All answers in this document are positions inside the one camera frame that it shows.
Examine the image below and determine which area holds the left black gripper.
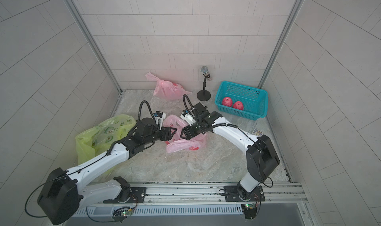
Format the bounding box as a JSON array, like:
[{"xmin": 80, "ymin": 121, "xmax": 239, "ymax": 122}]
[{"xmin": 143, "ymin": 125, "xmax": 178, "ymax": 146}]

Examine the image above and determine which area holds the pink strawberry print plastic bag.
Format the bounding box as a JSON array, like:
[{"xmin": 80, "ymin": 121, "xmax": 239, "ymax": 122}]
[{"xmin": 163, "ymin": 115, "xmax": 208, "ymax": 153}]

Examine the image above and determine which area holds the red apple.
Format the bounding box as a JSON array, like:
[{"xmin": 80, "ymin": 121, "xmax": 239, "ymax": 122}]
[
  {"xmin": 221, "ymin": 97, "xmax": 233, "ymax": 107},
  {"xmin": 233, "ymin": 101, "xmax": 244, "ymax": 111}
]

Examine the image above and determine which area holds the yellow-green plastic bag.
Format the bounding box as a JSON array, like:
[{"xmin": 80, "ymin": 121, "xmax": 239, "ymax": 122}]
[{"xmin": 75, "ymin": 114, "xmax": 137, "ymax": 164}]

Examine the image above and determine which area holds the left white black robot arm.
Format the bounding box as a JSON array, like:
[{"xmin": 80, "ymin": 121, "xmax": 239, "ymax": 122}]
[{"xmin": 37, "ymin": 113, "xmax": 177, "ymax": 226}]

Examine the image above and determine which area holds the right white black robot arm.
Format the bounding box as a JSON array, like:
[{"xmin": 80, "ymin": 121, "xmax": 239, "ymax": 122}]
[{"xmin": 180, "ymin": 94, "xmax": 280, "ymax": 201}]

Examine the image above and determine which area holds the plain pink plastic bag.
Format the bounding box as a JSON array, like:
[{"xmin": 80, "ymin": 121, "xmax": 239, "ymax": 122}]
[{"xmin": 145, "ymin": 72, "xmax": 191, "ymax": 101}]

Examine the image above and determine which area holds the microphone on black stand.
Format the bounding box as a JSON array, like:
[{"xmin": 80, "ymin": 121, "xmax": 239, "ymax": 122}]
[{"xmin": 197, "ymin": 66, "xmax": 211, "ymax": 102}]

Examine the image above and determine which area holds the teal plastic basket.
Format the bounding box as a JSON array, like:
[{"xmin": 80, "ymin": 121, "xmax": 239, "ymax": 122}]
[{"xmin": 215, "ymin": 81, "xmax": 268, "ymax": 121}]

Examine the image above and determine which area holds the small printed card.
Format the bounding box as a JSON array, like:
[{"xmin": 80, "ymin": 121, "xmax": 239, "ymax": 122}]
[{"xmin": 253, "ymin": 129, "xmax": 263, "ymax": 137}]

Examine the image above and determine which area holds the left circuit board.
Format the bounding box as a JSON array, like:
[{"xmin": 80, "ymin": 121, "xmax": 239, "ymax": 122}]
[{"xmin": 112, "ymin": 207, "xmax": 135, "ymax": 223}]

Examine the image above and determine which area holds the circuit board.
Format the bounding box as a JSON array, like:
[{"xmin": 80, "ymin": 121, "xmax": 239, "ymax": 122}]
[
  {"xmin": 241, "ymin": 204, "xmax": 258, "ymax": 221},
  {"xmin": 112, "ymin": 207, "xmax": 135, "ymax": 223}
]

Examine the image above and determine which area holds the right circuit board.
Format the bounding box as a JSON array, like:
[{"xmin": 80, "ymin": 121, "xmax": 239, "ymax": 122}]
[{"xmin": 241, "ymin": 204, "xmax": 258, "ymax": 221}]

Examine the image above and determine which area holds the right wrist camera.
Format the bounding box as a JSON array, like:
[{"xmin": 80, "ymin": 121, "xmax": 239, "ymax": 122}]
[{"xmin": 180, "ymin": 113, "xmax": 195, "ymax": 126}]

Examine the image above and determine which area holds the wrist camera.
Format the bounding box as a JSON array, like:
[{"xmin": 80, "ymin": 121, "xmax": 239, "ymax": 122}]
[
  {"xmin": 180, "ymin": 113, "xmax": 195, "ymax": 126},
  {"xmin": 153, "ymin": 111, "xmax": 166, "ymax": 122}
]

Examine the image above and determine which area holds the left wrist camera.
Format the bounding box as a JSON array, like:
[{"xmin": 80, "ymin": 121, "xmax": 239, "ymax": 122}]
[{"xmin": 153, "ymin": 111, "xmax": 166, "ymax": 122}]

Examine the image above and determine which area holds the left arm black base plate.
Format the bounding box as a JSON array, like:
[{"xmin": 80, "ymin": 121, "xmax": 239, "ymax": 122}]
[{"xmin": 103, "ymin": 187, "xmax": 146, "ymax": 204}]

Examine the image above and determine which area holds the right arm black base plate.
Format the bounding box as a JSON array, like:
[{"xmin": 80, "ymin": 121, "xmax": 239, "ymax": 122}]
[{"xmin": 220, "ymin": 185, "xmax": 266, "ymax": 202}]

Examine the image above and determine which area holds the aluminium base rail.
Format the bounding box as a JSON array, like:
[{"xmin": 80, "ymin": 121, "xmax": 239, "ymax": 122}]
[{"xmin": 79, "ymin": 180, "xmax": 308, "ymax": 209}]

